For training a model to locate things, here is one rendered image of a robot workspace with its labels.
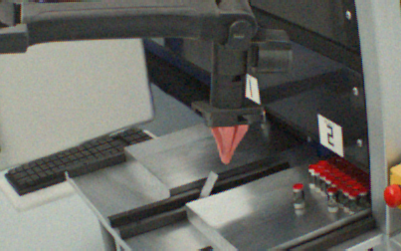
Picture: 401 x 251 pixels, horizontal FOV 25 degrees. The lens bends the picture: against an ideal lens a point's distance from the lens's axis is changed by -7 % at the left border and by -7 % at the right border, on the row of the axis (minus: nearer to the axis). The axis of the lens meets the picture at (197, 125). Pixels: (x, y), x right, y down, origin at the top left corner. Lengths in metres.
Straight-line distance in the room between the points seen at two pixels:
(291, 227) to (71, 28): 0.59
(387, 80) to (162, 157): 0.72
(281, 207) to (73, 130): 0.80
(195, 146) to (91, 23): 0.77
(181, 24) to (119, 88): 1.03
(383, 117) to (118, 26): 0.47
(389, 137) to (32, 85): 1.08
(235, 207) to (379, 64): 0.48
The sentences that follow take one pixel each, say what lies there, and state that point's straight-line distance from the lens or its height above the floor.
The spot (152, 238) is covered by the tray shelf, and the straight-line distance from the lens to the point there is 1.78.
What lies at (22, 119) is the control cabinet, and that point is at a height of 0.93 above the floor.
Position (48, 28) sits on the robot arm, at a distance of 1.41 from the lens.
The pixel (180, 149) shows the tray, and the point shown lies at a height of 0.88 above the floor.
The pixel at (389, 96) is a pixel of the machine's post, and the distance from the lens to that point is 1.56.
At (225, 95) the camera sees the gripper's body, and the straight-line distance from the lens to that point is 1.51.
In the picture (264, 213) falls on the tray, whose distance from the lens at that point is 1.80.
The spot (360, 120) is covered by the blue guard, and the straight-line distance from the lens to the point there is 1.64.
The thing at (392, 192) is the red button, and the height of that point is 1.01.
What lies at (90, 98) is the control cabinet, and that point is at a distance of 2.43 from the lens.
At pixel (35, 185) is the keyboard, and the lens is 2.25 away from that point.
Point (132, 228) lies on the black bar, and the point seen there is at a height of 0.90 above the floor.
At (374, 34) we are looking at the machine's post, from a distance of 1.52.
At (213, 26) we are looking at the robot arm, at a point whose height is 1.32.
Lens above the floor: 1.73
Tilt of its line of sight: 22 degrees down
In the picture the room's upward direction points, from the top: 9 degrees counter-clockwise
